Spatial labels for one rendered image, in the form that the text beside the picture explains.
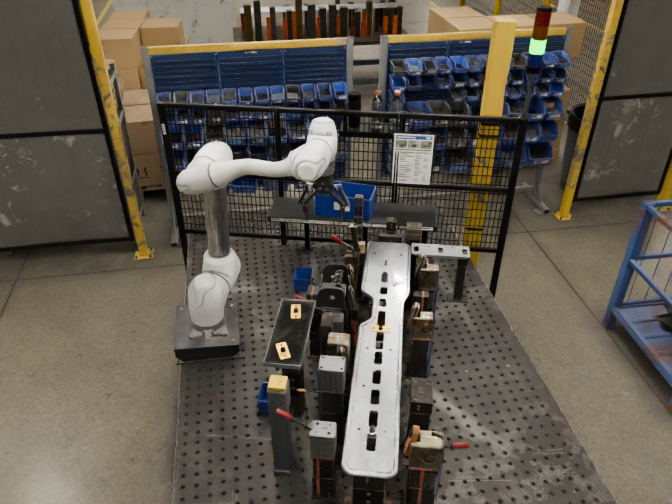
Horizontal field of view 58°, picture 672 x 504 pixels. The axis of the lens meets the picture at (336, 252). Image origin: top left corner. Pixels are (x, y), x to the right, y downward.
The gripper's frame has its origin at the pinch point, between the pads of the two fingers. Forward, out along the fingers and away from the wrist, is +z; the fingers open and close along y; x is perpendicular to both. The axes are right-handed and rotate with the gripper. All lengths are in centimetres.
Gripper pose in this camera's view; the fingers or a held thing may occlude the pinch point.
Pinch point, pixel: (323, 218)
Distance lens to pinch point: 241.3
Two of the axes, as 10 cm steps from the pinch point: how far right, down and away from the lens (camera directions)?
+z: 0.0, 8.2, 5.7
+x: 1.1, -5.6, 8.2
